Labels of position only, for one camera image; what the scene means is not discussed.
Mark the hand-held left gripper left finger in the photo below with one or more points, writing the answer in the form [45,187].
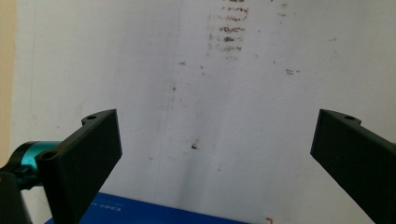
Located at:
[77,161]

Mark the flat blue box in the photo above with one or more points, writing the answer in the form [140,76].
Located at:
[149,213]

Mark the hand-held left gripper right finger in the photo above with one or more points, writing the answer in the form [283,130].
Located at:
[358,158]

